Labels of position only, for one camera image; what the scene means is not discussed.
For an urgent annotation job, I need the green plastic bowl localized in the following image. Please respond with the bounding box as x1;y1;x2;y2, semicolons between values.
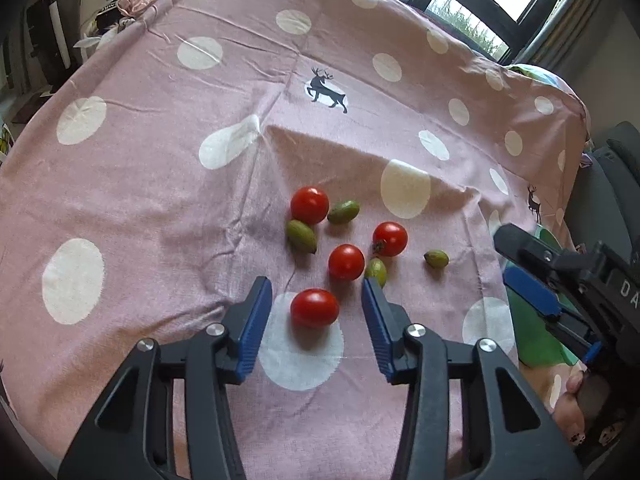
504;224;582;369

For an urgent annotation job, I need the grey sofa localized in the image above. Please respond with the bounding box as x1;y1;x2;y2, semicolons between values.
565;122;639;263

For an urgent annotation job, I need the green olive fruit far right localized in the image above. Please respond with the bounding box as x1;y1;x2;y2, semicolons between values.
423;249;449;270

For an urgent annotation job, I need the green olive fruit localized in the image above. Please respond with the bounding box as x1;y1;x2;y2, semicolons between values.
364;258;387;288
423;249;449;270
326;200;360;226
285;220;317;254

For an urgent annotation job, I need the red cherry tomato front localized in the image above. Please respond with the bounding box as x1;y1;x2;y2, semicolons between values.
290;288;340;328

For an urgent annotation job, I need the red cherry tomato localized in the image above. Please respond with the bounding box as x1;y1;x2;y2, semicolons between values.
372;221;408;257
290;186;330;226
290;288;340;328
328;244;364;281

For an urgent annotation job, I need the red cherry tomato right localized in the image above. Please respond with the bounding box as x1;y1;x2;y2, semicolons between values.
372;221;408;257

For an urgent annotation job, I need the green olive fruit centre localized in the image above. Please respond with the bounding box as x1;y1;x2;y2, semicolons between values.
364;258;387;288

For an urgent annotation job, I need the green olive fruit left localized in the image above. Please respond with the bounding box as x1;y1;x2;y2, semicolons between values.
285;220;317;254

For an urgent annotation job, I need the red cherry tomato middle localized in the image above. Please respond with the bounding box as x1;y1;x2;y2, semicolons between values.
328;244;364;281

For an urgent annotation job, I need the green olive fruit back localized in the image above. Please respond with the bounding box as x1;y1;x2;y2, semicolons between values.
326;200;360;226

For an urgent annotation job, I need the red cherry tomato back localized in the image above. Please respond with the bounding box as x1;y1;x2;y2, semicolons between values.
290;186;330;226

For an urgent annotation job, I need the pink polka dot tablecloth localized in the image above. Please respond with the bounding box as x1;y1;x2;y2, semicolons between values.
1;0;588;479

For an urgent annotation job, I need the pink fabric flower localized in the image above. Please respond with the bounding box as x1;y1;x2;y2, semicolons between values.
116;0;157;18

